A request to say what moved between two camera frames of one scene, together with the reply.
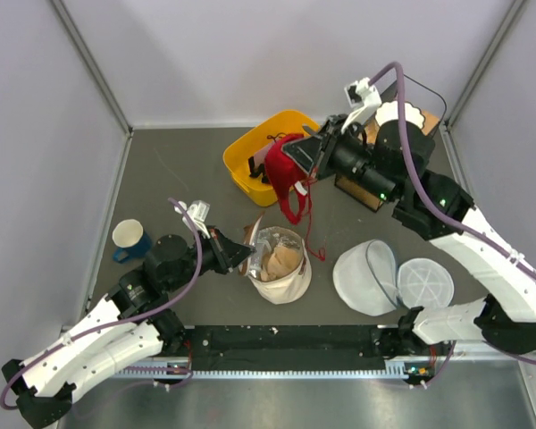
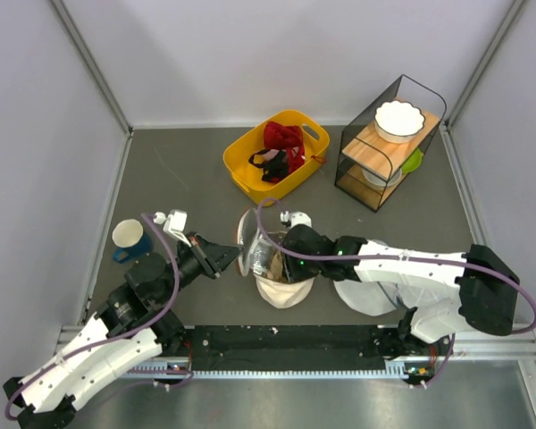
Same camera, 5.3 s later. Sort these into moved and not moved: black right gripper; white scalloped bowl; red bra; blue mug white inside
Moved: black right gripper; red bra
Not moved: blue mug white inside; white scalloped bowl
